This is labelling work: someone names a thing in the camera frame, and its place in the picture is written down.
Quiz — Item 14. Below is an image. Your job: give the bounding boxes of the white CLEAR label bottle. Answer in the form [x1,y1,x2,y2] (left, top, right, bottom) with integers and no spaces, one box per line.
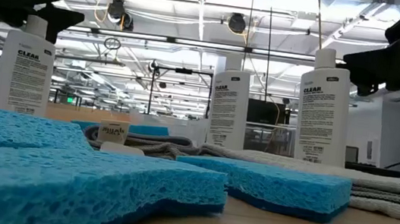
[291,45,360,168]
[205,51,256,152]
[0,11,61,118]

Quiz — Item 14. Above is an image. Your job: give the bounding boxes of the blue cellulose sponge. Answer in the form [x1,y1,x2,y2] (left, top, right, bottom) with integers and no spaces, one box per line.
[0,137,231,224]
[0,106,97,165]
[69,115,172,143]
[170,151,354,224]

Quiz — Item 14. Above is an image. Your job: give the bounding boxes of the beige Suuds label card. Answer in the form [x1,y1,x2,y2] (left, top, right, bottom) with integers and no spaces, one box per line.
[96,117,131,146]

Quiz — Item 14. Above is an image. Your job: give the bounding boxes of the light grey cloth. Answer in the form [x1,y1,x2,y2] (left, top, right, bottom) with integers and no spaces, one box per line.
[193,142,400,222]

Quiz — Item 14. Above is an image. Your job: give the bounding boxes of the white handwritten paper tag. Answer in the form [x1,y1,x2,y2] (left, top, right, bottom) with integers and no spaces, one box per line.
[99,140,146,158]

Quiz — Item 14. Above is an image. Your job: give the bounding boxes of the dark grey microfiber cloth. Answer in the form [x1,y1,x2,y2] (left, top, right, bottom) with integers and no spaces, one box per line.
[80,123,207,166]

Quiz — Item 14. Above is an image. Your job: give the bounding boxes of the grey monitor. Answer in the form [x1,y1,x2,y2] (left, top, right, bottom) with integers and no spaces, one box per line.
[344,144,360,165]

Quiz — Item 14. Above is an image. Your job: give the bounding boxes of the black monitor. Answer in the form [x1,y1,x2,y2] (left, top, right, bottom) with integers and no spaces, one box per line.
[246,98,293,128]

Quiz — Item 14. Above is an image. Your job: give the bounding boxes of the long ceiling light bar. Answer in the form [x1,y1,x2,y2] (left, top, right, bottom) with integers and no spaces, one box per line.
[58,23,347,66]

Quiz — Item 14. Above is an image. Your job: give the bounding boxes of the black ceiling cable reel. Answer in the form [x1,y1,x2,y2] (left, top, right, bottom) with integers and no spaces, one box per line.
[103,0,138,33]
[227,11,249,36]

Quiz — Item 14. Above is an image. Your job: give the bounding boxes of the yellow hanging cord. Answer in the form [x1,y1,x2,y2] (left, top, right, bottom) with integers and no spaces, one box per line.
[310,0,329,51]

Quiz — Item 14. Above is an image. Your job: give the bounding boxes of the white wall box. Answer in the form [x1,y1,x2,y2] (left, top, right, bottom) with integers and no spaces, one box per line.
[364,139,376,162]

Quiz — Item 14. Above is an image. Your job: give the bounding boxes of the black hanging cord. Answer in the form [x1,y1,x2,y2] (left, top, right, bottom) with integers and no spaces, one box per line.
[241,0,256,73]
[256,0,279,103]

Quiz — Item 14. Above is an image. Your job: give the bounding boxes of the black metal frame rig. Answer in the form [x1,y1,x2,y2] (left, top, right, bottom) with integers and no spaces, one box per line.
[146,63,216,122]

